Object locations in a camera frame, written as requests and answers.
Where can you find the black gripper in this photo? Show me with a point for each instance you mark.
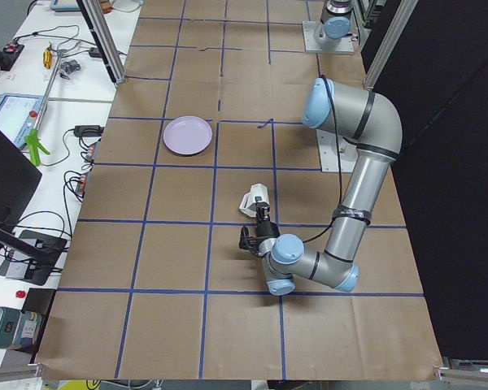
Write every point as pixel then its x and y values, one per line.
pixel 267 230

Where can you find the white faceted cup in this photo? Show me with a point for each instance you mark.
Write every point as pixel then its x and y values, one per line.
pixel 257 196

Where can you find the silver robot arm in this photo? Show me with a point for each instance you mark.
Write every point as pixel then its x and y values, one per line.
pixel 312 164
pixel 372 122

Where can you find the lilac plate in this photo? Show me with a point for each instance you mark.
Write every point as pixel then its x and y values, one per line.
pixel 187 135

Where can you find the black power adapter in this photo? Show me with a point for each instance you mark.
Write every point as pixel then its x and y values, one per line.
pixel 88 130

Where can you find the black monitor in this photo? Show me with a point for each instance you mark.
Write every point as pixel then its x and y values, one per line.
pixel 19 179

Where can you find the black monitor stand base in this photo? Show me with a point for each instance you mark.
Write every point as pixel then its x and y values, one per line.
pixel 32 256

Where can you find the yellow tool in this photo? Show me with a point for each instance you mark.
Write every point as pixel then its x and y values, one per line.
pixel 47 58

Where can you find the teach pendant tablet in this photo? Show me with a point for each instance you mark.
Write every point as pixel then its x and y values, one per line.
pixel 18 114

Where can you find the green box device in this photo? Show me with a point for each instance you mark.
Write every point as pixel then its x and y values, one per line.
pixel 18 328

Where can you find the black power strip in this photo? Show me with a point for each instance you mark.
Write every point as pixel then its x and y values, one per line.
pixel 9 54

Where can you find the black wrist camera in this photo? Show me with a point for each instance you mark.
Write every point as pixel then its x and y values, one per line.
pixel 247 242

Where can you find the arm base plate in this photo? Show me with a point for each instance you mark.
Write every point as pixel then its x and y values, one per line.
pixel 316 41
pixel 338 154

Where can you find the green handled reacher tool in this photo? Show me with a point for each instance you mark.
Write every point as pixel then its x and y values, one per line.
pixel 32 140

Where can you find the aluminium frame post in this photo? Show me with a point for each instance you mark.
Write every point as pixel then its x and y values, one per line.
pixel 97 25

